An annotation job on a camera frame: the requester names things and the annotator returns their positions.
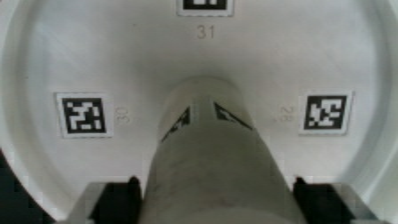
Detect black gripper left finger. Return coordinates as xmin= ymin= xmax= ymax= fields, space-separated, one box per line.
xmin=89 ymin=177 xmax=142 ymax=224

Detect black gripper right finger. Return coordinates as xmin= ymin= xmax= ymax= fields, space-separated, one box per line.
xmin=293 ymin=177 xmax=354 ymax=224

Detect white cylindrical table leg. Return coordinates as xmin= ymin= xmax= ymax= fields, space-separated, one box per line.
xmin=139 ymin=95 xmax=309 ymax=224

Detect white round table top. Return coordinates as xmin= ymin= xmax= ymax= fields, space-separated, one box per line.
xmin=0 ymin=0 xmax=398 ymax=224

